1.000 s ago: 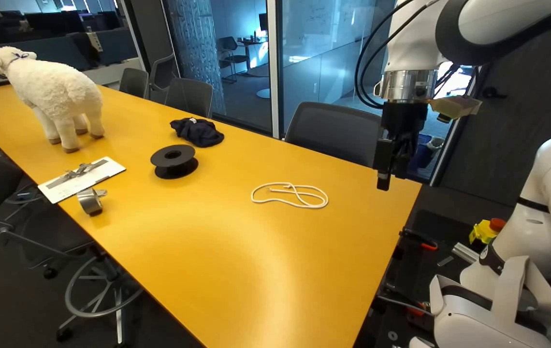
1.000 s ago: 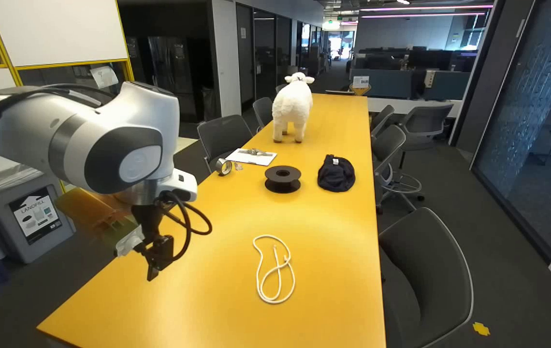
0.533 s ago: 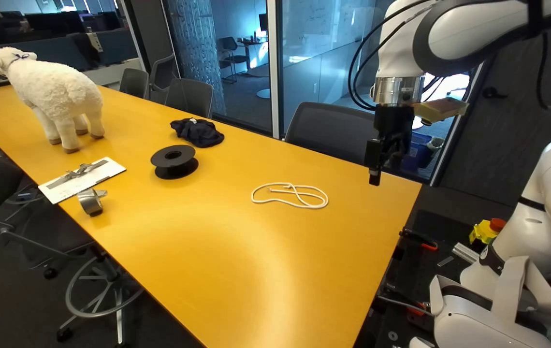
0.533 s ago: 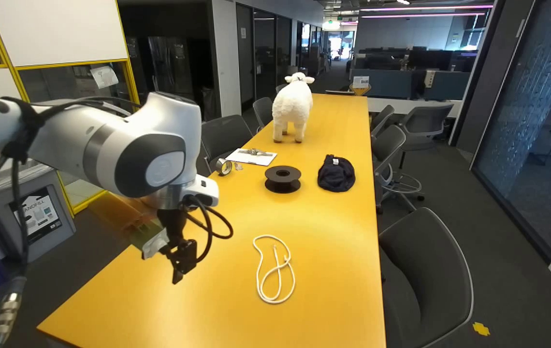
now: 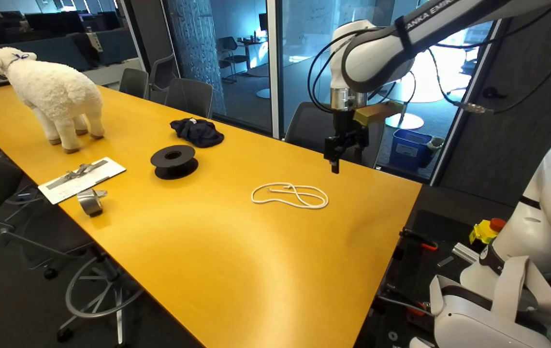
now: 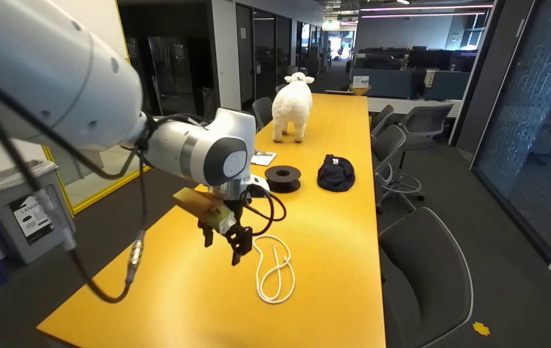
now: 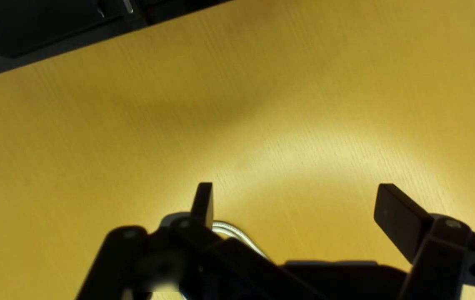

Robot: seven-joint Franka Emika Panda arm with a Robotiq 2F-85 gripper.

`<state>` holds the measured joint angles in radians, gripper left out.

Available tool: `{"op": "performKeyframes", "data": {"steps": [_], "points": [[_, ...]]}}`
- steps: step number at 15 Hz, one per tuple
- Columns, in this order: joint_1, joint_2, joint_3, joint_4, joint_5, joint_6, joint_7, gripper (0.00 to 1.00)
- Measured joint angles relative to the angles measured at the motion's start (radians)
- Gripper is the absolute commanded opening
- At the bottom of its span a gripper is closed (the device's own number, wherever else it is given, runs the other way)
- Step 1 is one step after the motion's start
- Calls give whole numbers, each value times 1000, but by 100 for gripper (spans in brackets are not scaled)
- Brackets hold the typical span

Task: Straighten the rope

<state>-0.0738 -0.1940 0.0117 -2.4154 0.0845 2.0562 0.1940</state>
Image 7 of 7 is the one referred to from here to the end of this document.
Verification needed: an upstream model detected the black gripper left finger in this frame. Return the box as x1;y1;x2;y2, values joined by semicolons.
75;181;317;300

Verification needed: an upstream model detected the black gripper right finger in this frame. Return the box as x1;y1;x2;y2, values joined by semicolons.
373;181;475;300

